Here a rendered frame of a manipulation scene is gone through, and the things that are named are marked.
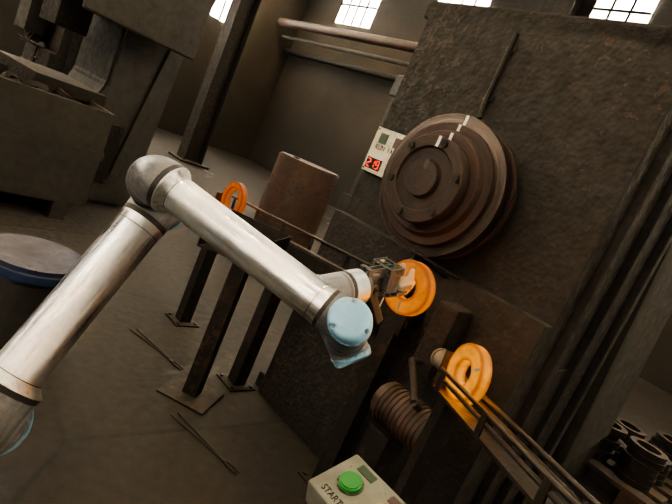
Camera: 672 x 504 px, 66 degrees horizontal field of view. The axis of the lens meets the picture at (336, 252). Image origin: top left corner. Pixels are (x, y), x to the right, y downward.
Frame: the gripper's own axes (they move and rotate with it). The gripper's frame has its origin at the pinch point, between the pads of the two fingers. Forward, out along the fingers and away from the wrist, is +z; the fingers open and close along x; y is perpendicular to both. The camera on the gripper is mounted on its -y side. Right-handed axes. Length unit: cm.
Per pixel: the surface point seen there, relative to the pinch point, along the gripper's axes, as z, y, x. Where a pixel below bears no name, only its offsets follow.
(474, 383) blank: -3.3, -12.8, -28.8
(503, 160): 32.1, 33.2, 3.7
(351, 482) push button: -54, -8, -40
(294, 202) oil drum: 156, -81, 259
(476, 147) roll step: 30.3, 34.5, 12.8
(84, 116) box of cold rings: -13, -17, 258
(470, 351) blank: 1.7, -9.0, -22.4
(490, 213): 27.7, 18.3, -0.3
